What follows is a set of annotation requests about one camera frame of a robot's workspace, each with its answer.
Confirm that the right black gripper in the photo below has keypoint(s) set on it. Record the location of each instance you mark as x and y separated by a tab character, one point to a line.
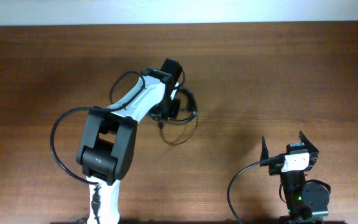
312	151

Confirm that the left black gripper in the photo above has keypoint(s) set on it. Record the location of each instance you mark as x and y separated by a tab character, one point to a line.
173	112

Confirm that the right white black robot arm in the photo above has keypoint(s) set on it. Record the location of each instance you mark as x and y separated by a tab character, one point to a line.
306	200

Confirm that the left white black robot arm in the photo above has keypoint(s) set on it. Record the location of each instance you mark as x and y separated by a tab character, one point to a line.
107	144

